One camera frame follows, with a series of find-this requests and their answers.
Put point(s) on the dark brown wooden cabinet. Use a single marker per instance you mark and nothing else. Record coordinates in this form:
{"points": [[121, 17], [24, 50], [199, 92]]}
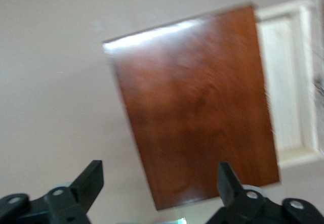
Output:
{"points": [[197, 107]]}

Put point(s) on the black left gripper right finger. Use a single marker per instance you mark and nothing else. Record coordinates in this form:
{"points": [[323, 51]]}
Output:
{"points": [[229, 183]]}

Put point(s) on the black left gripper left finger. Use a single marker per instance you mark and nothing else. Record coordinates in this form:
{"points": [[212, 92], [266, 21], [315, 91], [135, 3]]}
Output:
{"points": [[86, 183]]}

